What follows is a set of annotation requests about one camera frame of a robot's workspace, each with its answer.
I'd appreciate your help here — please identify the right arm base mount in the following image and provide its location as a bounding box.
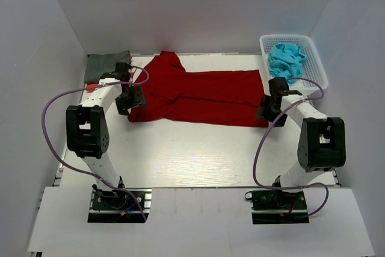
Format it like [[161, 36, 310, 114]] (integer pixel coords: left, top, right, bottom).
[[244, 179, 309, 224]]

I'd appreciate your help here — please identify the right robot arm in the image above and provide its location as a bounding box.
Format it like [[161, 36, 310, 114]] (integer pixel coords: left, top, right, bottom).
[[252, 77, 346, 208]]

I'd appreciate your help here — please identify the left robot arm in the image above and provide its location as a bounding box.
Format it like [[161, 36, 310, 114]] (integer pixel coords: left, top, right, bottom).
[[66, 62, 147, 208]]

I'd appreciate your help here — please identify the red t shirt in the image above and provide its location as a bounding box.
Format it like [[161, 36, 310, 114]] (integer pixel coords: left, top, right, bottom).
[[128, 51, 268, 128]]

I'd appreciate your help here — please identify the white plastic basket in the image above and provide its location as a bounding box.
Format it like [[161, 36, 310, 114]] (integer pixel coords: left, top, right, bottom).
[[259, 34, 328, 95]]

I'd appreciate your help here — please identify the crumpled cyan t shirt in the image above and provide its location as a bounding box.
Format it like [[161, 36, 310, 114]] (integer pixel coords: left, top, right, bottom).
[[268, 43, 307, 84]]

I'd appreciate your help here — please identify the folded orange t shirt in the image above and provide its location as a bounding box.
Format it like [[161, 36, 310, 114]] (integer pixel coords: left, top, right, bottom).
[[85, 83, 98, 93]]

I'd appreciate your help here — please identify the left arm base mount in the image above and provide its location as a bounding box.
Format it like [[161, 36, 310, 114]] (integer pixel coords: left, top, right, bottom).
[[87, 184, 152, 224]]

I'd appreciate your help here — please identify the folded grey t shirt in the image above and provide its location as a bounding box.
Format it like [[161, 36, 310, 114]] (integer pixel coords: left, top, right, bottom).
[[84, 51, 131, 84]]

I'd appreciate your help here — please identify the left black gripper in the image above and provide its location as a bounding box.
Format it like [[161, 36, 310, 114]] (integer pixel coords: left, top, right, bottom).
[[114, 83, 147, 116]]

